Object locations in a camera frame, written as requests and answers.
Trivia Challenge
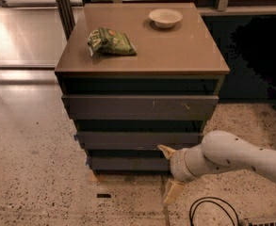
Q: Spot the grey drawer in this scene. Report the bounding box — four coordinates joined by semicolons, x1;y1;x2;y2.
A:
76;132;203;151
62;95;219;121
87;157;170;171

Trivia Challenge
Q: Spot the black cable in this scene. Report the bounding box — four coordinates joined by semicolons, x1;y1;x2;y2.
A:
188;197;241;226

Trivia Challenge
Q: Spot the grey bottom drawer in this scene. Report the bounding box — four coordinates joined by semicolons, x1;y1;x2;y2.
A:
87;157;170;171

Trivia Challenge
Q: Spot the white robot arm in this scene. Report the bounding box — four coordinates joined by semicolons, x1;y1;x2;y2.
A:
158;130;276;205

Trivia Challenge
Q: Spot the brown drawer cabinet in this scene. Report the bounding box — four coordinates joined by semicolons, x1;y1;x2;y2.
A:
54;2;231;177

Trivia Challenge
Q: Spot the grey top drawer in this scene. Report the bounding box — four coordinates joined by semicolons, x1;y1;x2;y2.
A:
62;95;219;121

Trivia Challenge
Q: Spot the white bowl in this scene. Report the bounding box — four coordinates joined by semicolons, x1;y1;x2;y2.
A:
149;8;183;29

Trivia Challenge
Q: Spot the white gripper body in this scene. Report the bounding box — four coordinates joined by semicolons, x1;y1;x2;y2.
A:
170;149;196;183

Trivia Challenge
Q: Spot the black floor tape mark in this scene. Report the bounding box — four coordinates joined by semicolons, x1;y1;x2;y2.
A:
97;194;111;199

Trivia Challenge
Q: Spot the green snack bag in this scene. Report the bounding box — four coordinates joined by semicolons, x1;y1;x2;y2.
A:
88;27;137;56

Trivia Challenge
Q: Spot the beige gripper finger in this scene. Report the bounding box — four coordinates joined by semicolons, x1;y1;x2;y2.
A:
157;144;175;160
163;179;186;205

